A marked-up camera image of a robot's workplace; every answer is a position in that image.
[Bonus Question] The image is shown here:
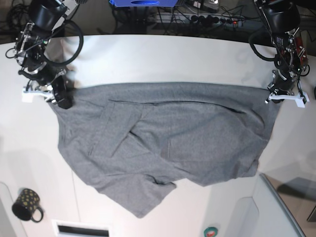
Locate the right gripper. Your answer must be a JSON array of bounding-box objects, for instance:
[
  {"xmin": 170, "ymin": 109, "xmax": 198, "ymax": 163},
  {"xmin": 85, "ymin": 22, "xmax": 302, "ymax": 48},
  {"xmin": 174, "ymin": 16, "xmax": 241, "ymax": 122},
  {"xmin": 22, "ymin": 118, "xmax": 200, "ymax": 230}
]
[{"xmin": 18, "ymin": 65, "xmax": 73, "ymax": 109}]

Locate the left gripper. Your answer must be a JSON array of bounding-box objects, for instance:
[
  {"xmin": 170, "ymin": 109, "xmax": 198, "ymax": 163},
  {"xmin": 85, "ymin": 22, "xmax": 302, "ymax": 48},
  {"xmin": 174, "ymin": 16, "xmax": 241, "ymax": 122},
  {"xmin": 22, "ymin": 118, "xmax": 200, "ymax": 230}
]
[{"xmin": 267, "ymin": 70, "xmax": 296, "ymax": 95}]

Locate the grey t-shirt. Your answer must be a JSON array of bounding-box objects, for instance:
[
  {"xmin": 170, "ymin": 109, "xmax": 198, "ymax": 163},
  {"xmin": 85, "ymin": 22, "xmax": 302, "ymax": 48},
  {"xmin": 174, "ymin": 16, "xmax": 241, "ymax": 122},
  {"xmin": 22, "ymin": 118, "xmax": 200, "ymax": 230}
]
[{"xmin": 51, "ymin": 82, "xmax": 280, "ymax": 218}]

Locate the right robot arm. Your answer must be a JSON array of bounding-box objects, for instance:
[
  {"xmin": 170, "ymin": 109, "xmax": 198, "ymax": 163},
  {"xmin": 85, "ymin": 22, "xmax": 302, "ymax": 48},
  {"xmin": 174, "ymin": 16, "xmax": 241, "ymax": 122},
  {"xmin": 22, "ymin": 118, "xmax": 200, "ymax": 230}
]
[{"xmin": 12, "ymin": 0, "xmax": 86, "ymax": 109}]

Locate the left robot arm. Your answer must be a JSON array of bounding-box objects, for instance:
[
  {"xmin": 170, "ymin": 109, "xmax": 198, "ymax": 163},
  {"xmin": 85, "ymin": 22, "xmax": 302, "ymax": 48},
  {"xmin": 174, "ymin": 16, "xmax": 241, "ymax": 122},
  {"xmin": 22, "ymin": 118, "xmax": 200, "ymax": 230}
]
[{"xmin": 248, "ymin": 0, "xmax": 310, "ymax": 103}]

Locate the blue box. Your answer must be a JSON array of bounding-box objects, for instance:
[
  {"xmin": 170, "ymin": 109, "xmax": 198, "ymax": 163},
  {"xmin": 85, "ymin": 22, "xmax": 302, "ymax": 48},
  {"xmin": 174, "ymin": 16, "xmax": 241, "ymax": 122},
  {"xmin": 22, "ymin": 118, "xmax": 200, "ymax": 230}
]
[{"xmin": 109, "ymin": 0, "xmax": 177, "ymax": 7}]

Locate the black mug with yellow dots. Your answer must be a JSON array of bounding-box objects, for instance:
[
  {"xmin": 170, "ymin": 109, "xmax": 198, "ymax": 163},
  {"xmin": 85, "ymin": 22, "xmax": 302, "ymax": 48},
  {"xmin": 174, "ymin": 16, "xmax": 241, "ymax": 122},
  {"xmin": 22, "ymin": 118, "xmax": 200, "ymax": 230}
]
[{"xmin": 11, "ymin": 189, "xmax": 44, "ymax": 223}]

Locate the black power strip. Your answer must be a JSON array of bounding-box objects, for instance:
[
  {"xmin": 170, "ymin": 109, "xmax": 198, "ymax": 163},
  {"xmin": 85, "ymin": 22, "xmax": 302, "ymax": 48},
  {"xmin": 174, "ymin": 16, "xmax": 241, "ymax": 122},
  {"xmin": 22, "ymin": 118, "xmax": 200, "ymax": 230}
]
[{"xmin": 190, "ymin": 14, "xmax": 245, "ymax": 27}]

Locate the white slotted panel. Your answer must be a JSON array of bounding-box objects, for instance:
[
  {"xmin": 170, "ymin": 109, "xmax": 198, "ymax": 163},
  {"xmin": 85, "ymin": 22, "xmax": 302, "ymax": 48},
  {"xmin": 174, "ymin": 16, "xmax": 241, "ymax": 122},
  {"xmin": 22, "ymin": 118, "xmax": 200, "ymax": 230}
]
[{"xmin": 52, "ymin": 220, "xmax": 113, "ymax": 237}]

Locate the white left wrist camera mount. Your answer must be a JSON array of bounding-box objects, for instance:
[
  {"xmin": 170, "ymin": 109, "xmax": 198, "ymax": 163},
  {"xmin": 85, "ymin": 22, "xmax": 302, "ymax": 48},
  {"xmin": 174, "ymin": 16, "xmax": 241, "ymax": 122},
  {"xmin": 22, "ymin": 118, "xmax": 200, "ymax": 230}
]
[{"xmin": 265, "ymin": 92, "xmax": 310, "ymax": 108}]

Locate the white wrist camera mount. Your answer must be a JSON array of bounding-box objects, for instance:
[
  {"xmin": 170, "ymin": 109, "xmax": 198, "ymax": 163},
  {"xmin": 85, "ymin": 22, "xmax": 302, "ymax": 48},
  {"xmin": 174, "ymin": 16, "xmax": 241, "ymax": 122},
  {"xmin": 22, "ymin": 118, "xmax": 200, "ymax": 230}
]
[
  {"xmin": 22, "ymin": 85, "xmax": 55, "ymax": 103},
  {"xmin": 265, "ymin": 92, "xmax": 310, "ymax": 108}
]

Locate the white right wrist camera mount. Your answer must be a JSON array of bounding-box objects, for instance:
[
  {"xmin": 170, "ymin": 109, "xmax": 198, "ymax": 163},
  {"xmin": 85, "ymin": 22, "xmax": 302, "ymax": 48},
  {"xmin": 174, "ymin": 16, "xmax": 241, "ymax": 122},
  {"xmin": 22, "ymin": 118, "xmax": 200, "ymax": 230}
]
[{"xmin": 22, "ymin": 85, "xmax": 55, "ymax": 103}]

